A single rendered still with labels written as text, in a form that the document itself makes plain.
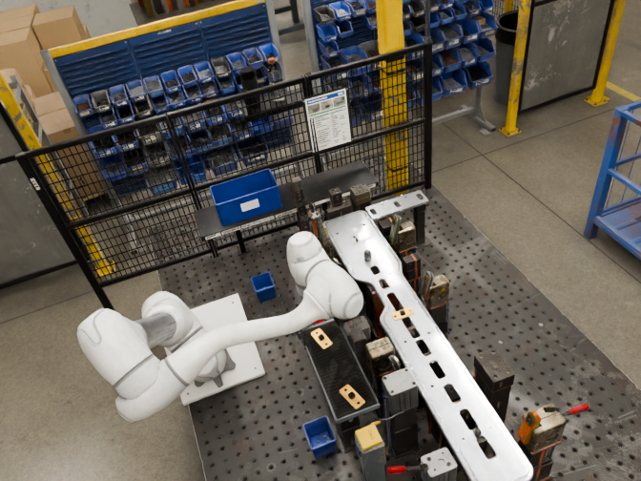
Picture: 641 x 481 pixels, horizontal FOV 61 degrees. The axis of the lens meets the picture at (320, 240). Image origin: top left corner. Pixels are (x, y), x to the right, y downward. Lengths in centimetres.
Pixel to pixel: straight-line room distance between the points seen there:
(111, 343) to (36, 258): 274
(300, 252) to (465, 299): 122
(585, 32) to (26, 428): 486
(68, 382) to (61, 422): 28
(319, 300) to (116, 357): 55
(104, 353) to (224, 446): 84
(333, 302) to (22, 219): 294
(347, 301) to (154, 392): 57
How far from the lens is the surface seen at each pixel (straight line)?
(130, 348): 156
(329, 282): 145
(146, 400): 157
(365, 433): 165
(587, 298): 365
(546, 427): 182
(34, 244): 419
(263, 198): 257
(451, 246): 282
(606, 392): 238
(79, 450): 341
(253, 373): 237
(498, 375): 193
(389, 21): 267
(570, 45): 511
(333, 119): 270
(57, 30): 628
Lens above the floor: 261
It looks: 41 degrees down
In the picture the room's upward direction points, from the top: 10 degrees counter-clockwise
